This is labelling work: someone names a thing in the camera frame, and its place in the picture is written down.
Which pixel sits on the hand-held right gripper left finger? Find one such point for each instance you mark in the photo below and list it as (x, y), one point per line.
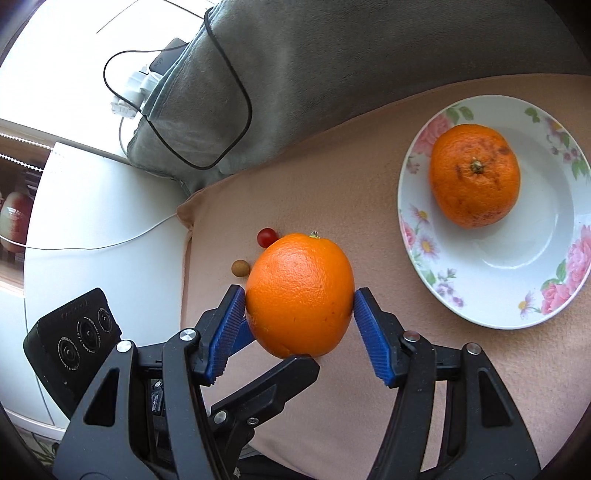
(228, 332)

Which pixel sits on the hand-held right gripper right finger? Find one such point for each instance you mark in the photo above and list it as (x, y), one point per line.
(369, 332)

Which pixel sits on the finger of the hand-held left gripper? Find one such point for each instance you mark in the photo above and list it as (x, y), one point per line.
(268, 387)

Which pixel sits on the large smooth orange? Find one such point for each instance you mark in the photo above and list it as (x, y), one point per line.
(300, 295)

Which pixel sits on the floral white plate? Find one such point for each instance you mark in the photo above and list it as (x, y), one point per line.
(521, 258)

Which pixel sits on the brown longan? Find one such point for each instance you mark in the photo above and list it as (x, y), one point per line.
(239, 268)

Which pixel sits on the red cherry tomato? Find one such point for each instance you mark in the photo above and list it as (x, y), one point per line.
(266, 237)

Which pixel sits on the spotted tangerine with stem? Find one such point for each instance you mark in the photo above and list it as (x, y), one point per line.
(475, 175)

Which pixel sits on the white charger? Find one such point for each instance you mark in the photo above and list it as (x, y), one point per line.
(134, 87)

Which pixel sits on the grey blanket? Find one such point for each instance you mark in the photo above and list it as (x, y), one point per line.
(323, 69)

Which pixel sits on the black phone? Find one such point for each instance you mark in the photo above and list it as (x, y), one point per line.
(166, 57)

